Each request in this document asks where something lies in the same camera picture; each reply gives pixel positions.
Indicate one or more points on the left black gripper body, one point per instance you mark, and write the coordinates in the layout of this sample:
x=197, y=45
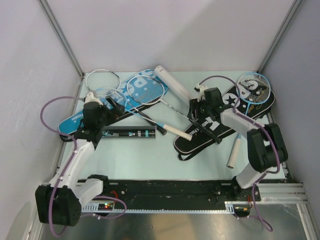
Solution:
x=107, y=116

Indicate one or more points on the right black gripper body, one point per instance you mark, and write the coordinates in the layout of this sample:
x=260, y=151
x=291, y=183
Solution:
x=202, y=108

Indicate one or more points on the black shuttlecock tube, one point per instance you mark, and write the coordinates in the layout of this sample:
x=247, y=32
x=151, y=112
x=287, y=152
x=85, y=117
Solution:
x=139, y=132

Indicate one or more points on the white shuttlecock tube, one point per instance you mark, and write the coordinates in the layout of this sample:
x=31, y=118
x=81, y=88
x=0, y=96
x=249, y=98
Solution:
x=176, y=87

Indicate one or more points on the black racket cover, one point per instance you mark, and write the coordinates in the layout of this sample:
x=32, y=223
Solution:
x=189, y=149

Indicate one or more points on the white racket white grip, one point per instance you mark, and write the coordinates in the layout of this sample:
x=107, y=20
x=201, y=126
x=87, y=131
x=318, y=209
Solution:
x=148, y=91

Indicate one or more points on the light blue racket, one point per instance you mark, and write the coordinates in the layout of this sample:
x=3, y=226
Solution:
x=155, y=122
x=255, y=89

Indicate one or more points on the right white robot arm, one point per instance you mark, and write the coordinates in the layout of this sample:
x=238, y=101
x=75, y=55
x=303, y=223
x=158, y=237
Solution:
x=266, y=149

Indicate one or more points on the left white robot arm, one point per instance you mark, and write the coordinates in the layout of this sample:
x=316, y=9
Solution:
x=60, y=202

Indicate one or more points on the blue racket cover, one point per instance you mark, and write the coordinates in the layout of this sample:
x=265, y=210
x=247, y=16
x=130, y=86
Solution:
x=70, y=125

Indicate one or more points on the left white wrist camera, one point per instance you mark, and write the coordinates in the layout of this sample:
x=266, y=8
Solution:
x=91, y=97

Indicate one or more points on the white frame racket far left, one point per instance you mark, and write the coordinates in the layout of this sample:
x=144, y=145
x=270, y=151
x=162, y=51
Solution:
x=102, y=82

